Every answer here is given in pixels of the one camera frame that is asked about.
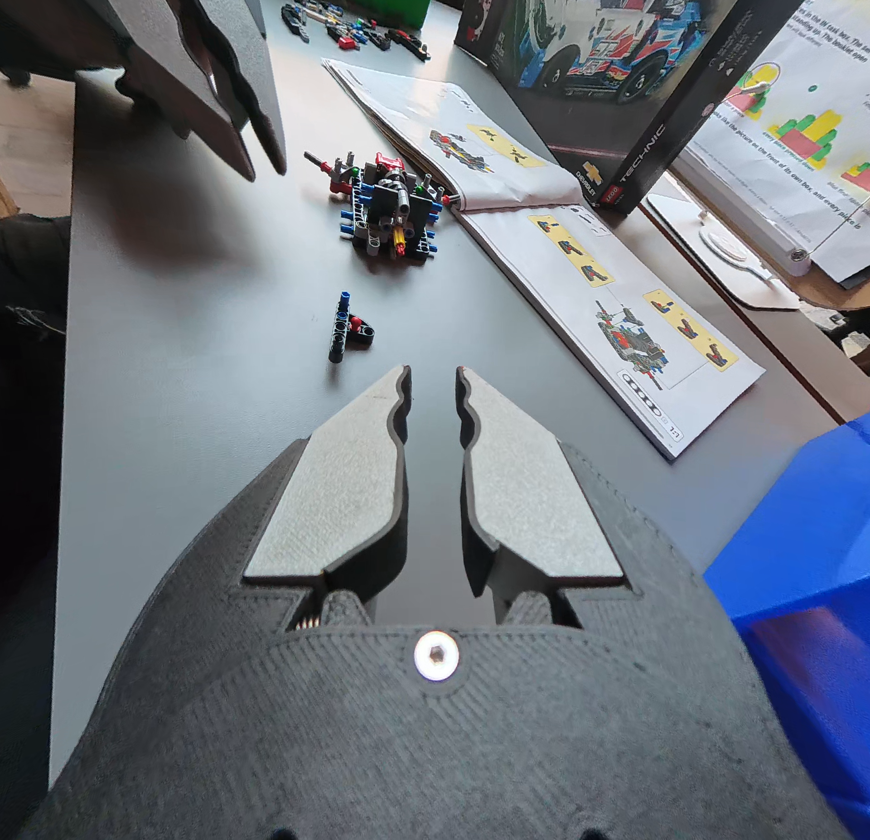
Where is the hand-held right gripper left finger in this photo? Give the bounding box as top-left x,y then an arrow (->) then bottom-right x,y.
242,364 -> 413,604

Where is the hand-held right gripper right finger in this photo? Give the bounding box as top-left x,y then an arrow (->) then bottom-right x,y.
455,366 -> 626,622

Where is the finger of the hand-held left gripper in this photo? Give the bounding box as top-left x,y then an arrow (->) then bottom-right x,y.
102,0 -> 257,183
180,0 -> 288,176

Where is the small black lego subassembly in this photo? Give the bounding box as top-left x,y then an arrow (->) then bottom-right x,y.
328,291 -> 376,365

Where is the lego chassis assembly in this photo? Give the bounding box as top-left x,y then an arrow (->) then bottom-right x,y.
303,150 -> 453,265

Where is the pile of loose lego pieces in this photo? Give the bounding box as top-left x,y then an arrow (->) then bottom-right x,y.
280,0 -> 432,63

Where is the lego instruction booklet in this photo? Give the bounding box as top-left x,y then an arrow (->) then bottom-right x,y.
321,57 -> 767,460

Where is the lego set box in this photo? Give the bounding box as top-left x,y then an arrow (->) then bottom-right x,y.
454,0 -> 830,216

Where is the blue storage bin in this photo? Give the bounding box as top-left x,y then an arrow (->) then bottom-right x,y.
703,415 -> 870,840

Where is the sign holder with printed sheet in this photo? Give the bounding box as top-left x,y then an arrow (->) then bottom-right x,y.
644,0 -> 870,312

